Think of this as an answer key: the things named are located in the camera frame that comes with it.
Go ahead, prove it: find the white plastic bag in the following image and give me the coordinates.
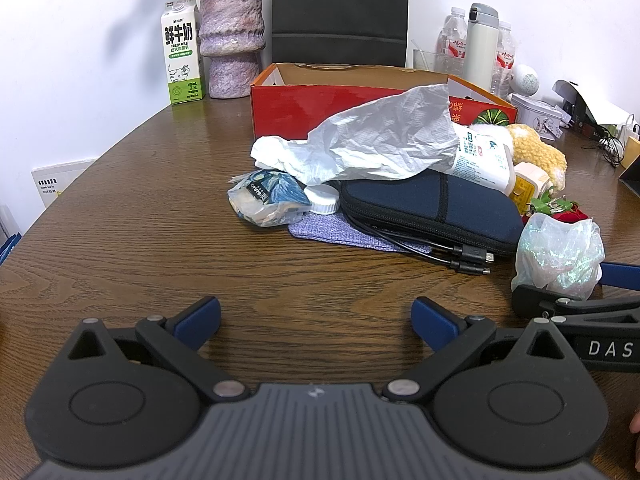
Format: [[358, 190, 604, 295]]
[[250, 82, 461, 186]]

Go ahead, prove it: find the black paper bag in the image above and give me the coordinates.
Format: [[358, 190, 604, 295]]
[[271, 0, 410, 68]]

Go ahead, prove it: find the red artificial rose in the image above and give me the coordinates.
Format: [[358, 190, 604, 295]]
[[522, 187, 591, 226]]

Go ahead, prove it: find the tan cardboard box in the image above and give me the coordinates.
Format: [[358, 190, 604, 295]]
[[619, 136, 640, 170]]

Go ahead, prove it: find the white paper sheet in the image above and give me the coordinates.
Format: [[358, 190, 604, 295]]
[[552, 79, 637, 126]]

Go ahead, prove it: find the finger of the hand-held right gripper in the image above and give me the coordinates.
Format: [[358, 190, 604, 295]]
[[600, 261, 640, 289], [511, 284, 640, 320]]

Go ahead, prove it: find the white round speaker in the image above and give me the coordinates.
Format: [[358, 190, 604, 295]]
[[510, 64, 541, 97]]

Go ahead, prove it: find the white tin box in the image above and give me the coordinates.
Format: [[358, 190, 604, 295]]
[[509, 94, 566, 131]]

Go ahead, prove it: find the white power adapter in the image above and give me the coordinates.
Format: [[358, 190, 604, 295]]
[[531, 115, 576, 142]]

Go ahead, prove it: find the yellow white plush toy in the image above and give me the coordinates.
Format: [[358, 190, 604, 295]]
[[472, 122, 568, 191]]

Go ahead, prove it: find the blue printed tissue packet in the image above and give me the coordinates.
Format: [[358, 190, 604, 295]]
[[227, 169, 312, 228]]

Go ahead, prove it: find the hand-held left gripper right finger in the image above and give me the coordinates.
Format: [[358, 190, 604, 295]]
[[382, 296, 572, 404]]

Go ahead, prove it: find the clear glass cup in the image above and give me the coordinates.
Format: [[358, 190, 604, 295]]
[[412, 47, 448, 73]]

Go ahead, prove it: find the purple textured vase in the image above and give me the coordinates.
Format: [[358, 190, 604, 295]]
[[198, 0, 264, 99]]

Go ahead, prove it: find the white bottle with blue label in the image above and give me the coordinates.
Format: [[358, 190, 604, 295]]
[[450, 125, 516, 196]]

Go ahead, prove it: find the white thermos flask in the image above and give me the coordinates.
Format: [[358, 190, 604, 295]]
[[462, 2, 500, 96]]

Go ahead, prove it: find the navy zipper pouch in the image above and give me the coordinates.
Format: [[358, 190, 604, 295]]
[[337, 170, 525, 261]]

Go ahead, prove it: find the clear water bottle red label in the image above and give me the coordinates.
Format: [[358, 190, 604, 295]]
[[435, 7, 468, 73], [492, 21, 516, 98]]

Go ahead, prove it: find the white cardboard box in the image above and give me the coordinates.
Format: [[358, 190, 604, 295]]
[[31, 159, 96, 208]]

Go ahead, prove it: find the white green milk carton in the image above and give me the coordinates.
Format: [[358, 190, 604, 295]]
[[161, 0, 206, 107]]

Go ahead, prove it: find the black desk device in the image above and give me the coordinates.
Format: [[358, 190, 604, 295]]
[[562, 95, 621, 141]]

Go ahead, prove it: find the black earphone cable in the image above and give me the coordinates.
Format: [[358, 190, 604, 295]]
[[582, 130, 626, 168]]

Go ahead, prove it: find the white round jar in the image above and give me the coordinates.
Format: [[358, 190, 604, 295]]
[[304, 185, 342, 216]]

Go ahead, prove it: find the blue white booklet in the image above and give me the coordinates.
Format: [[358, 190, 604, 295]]
[[0, 232, 22, 266]]

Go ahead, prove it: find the red cardboard box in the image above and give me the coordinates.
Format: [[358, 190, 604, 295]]
[[250, 62, 518, 141]]

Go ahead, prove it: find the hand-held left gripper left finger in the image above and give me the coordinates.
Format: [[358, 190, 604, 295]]
[[66, 296, 250, 404]]

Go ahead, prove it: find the yellow white charger plug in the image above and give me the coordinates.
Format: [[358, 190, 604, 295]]
[[510, 160, 551, 211]]

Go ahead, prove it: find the wooden desktop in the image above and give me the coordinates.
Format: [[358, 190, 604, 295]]
[[0, 92, 640, 480]]

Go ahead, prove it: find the iridescent plastic bag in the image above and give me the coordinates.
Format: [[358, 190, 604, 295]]
[[511, 212, 606, 301]]

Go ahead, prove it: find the purple fabric pouch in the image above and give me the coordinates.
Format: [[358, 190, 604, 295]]
[[288, 210, 433, 253]]

